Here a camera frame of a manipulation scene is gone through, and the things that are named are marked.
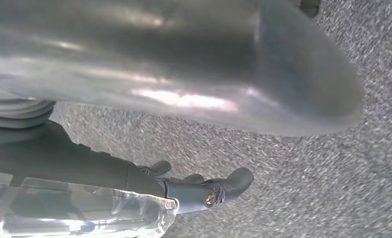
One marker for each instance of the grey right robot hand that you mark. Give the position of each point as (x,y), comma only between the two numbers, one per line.
(182,59)

